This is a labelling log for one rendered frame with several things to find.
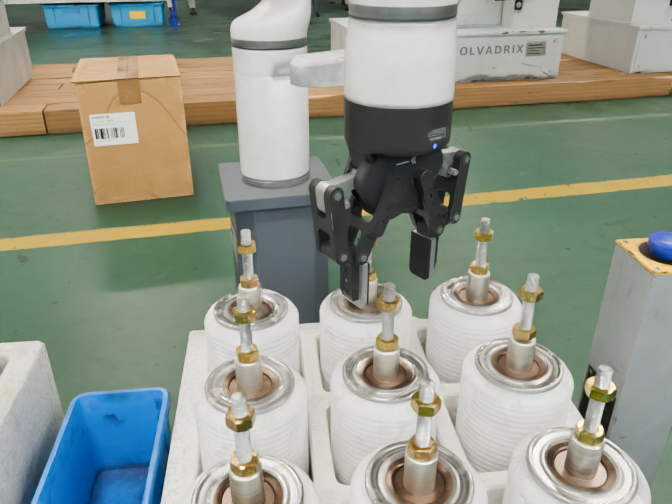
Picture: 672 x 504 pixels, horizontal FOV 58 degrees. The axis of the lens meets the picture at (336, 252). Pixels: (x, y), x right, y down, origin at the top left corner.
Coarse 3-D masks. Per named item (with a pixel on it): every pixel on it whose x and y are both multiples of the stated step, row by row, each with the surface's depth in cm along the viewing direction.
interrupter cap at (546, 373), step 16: (480, 352) 55; (496, 352) 56; (544, 352) 55; (480, 368) 53; (496, 368) 54; (544, 368) 54; (560, 368) 53; (496, 384) 52; (512, 384) 52; (528, 384) 52; (544, 384) 52
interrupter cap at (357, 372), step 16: (368, 352) 55; (400, 352) 55; (352, 368) 53; (368, 368) 54; (400, 368) 54; (416, 368) 53; (352, 384) 51; (368, 384) 52; (384, 384) 52; (400, 384) 52; (416, 384) 52; (368, 400) 50; (384, 400) 50; (400, 400) 50
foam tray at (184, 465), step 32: (416, 320) 73; (192, 352) 68; (416, 352) 68; (192, 384) 63; (320, 384) 63; (448, 384) 63; (192, 416) 59; (320, 416) 59; (448, 416) 59; (576, 416) 59; (192, 448) 55; (320, 448) 55; (448, 448) 55; (192, 480) 52; (320, 480) 52
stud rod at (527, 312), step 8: (528, 280) 50; (536, 280) 50; (528, 288) 50; (536, 288) 50; (528, 304) 51; (528, 312) 51; (520, 320) 52; (528, 320) 51; (520, 328) 52; (528, 328) 52
